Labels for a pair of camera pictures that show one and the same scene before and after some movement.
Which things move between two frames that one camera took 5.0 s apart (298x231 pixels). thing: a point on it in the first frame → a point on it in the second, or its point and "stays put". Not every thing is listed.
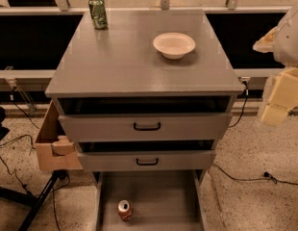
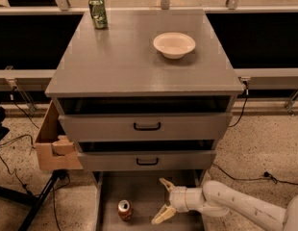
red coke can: x=124 y=208 stays put
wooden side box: x=55 y=152 stays put
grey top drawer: x=146 y=127 stays put
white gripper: x=290 y=40 → x=178 y=197
